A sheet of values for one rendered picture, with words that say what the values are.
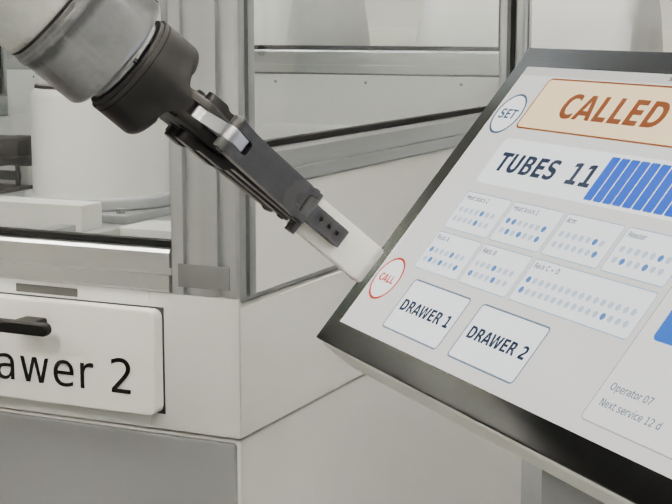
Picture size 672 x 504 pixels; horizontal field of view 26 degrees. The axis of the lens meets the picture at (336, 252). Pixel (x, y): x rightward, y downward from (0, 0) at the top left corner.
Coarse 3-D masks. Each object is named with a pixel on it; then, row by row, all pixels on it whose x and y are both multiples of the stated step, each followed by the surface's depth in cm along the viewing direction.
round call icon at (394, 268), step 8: (392, 256) 120; (400, 256) 118; (384, 264) 120; (392, 264) 119; (400, 264) 118; (408, 264) 116; (384, 272) 119; (392, 272) 118; (400, 272) 117; (376, 280) 119; (384, 280) 118; (392, 280) 117; (368, 288) 119; (376, 288) 118; (384, 288) 117; (392, 288) 116; (368, 296) 118; (376, 296) 117; (384, 296) 116
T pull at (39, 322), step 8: (0, 320) 152; (8, 320) 152; (16, 320) 152; (24, 320) 152; (32, 320) 153; (40, 320) 153; (0, 328) 152; (8, 328) 152; (16, 328) 152; (24, 328) 151; (32, 328) 151; (40, 328) 150; (48, 328) 150; (40, 336) 151
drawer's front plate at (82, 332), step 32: (64, 320) 153; (96, 320) 152; (128, 320) 150; (160, 320) 150; (0, 352) 158; (32, 352) 156; (64, 352) 154; (96, 352) 152; (128, 352) 150; (160, 352) 150; (0, 384) 158; (32, 384) 156; (96, 384) 153; (128, 384) 151; (160, 384) 151
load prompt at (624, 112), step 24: (552, 96) 116; (576, 96) 113; (600, 96) 110; (624, 96) 107; (648, 96) 105; (528, 120) 116; (552, 120) 113; (576, 120) 111; (600, 120) 108; (624, 120) 105; (648, 120) 103; (648, 144) 101
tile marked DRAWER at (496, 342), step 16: (480, 320) 103; (496, 320) 101; (512, 320) 100; (528, 320) 98; (464, 336) 103; (480, 336) 102; (496, 336) 100; (512, 336) 98; (528, 336) 97; (544, 336) 96; (448, 352) 103; (464, 352) 102; (480, 352) 100; (496, 352) 99; (512, 352) 97; (528, 352) 96; (480, 368) 99; (496, 368) 98; (512, 368) 96; (512, 384) 95
